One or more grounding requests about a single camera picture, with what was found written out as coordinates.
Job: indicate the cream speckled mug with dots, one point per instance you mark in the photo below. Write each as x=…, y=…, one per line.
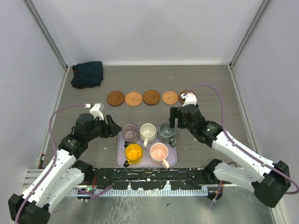
x=148, y=134

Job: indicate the white slotted cable duct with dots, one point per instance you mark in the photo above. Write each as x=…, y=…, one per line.
x=157, y=192

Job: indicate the yellow mug black handle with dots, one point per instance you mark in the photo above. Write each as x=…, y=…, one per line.
x=133, y=154

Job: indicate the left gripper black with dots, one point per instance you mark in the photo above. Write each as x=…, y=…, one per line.
x=115, y=128

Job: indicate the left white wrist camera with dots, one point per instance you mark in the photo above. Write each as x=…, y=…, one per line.
x=96, y=110

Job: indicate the pink mug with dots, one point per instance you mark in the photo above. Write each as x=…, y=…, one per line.
x=159, y=153

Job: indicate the grey-green mug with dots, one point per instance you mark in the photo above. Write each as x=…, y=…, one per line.
x=166, y=134

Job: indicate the lavender plastic tray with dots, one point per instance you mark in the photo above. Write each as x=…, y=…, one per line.
x=146, y=162

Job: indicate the purple mug black handle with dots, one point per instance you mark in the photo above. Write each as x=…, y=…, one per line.
x=130, y=134

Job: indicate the aluminium frame rail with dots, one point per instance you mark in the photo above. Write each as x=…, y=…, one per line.
x=31, y=176

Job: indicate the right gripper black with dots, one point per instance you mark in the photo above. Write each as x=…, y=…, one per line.
x=175, y=113

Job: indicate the wooden coaster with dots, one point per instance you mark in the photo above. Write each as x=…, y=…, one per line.
x=115, y=98
x=151, y=97
x=182, y=96

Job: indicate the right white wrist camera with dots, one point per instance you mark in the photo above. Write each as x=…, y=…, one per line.
x=190, y=100

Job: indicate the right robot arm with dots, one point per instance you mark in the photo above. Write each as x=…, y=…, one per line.
x=269, y=181

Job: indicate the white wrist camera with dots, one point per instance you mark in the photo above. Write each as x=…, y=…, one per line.
x=96, y=110
x=190, y=100

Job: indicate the dark blue folded cloth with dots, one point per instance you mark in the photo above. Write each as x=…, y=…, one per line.
x=87, y=75

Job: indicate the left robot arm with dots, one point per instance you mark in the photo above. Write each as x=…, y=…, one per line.
x=65, y=172

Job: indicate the woven rattan coaster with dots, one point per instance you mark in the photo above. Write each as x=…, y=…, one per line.
x=170, y=97
x=133, y=99

